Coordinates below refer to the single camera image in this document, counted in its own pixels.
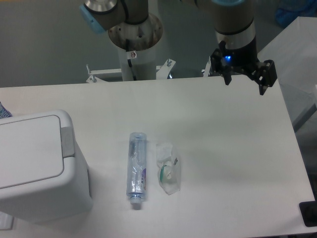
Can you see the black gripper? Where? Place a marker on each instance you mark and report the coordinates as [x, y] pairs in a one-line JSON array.
[[243, 59]]

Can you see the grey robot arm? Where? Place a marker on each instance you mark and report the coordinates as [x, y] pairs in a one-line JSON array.
[[233, 20]]

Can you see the white trash can body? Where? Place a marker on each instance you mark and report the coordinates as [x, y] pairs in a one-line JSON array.
[[65, 195]]

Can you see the white trash can lid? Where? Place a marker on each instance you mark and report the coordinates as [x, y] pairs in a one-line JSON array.
[[30, 150]]

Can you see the white side table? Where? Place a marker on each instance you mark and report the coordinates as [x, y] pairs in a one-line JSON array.
[[294, 52]]

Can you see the blue object top right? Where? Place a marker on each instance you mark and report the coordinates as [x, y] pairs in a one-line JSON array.
[[289, 10]]

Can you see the crumpled clear plastic bag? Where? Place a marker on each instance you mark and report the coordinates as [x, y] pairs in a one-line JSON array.
[[169, 168]]

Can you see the clear plastic water bottle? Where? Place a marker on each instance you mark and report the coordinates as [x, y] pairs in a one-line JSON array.
[[136, 189]]

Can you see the black device at edge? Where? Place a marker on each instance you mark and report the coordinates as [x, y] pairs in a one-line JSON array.
[[309, 213]]

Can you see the grey lid push button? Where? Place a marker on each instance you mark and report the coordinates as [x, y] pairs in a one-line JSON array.
[[67, 142]]

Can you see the patterned blue packet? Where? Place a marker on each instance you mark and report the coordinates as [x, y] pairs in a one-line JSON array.
[[4, 113]]

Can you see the white paper under bin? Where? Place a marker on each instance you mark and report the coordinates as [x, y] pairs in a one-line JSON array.
[[6, 221]]

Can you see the white metal support frame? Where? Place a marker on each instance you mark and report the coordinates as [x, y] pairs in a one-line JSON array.
[[162, 72]]

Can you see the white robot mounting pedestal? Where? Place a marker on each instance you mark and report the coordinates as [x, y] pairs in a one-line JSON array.
[[136, 46]]

